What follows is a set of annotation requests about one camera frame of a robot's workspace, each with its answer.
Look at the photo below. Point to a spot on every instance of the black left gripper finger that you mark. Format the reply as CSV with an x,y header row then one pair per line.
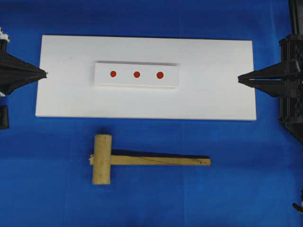
x,y
10,62
9,84

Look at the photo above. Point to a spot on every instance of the wooden mallet hammer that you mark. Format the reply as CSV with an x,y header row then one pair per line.
x,y
104,157

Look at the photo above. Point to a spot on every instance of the large white foam board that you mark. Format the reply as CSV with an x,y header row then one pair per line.
x,y
208,76

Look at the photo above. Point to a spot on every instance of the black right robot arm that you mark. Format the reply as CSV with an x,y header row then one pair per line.
x,y
296,16

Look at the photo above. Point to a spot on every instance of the small white raised block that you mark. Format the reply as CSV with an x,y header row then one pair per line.
x,y
129,74

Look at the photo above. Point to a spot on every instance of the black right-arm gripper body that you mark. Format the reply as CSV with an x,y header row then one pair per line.
x,y
291,108

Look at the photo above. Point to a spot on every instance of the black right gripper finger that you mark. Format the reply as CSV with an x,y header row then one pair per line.
x,y
283,70
274,88

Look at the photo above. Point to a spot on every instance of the left-arm gripper body white black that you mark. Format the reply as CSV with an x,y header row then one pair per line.
x,y
4,70

